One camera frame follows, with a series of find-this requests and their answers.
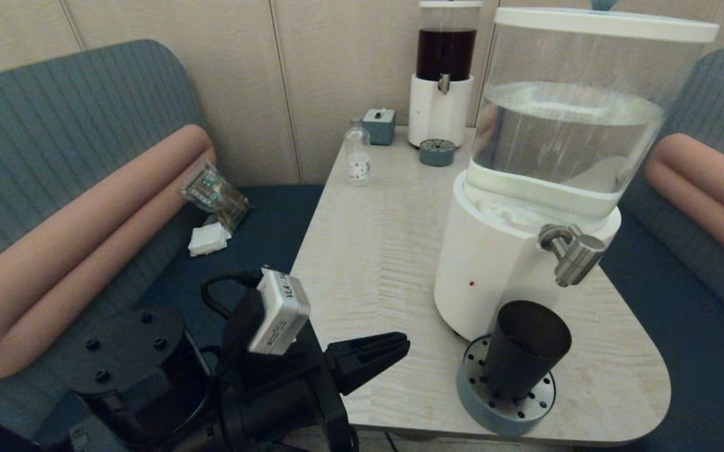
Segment black plastic cup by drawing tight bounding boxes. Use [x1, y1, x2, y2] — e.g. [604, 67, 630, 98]
[483, 300, 573, 402]

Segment silver water dispenser tap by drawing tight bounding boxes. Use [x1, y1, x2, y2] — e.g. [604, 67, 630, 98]
[539, 224, 607, 288]

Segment large blue drip tray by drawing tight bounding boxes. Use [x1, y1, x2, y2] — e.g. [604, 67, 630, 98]
[456, 335, 557, 437]

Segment large white water dispenser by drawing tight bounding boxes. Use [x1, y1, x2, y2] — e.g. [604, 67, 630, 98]
[434, 8, 720, 343]

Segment white folded napkins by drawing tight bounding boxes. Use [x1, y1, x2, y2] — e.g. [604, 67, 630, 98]
[188, 222, 233, 257]

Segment small clear bottle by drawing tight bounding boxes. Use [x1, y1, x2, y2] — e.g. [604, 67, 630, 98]
[344, 119, 371, 186]

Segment small blue drip tray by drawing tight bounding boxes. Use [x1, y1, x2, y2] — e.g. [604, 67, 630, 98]
[419, 138, 457, 167]

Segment clear snack packet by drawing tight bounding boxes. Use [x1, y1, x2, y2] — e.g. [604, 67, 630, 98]
[179, 162, 251, 234]

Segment small blue tissue box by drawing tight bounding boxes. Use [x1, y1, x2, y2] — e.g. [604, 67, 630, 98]
[362, 108, 397, 146]

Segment small dark tea dispenser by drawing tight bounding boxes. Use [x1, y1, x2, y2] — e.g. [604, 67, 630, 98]
[408, 1, 484, 149]

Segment long pink bolster cushion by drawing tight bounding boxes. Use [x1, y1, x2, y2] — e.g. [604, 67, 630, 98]
[0, 124, 217, 380]

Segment empty teal bench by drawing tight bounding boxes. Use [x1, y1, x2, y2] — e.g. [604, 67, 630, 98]
[591, 47, 724, 452]

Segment teal bench with snack packet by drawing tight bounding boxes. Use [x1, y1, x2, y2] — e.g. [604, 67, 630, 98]
[0, 39, 326, 452]

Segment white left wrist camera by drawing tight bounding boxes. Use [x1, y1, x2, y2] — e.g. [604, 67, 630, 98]
[248, 267, 311, 356]

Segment black left camera cable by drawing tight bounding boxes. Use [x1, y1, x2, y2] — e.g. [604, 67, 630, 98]
[201, 271, 264, 321]

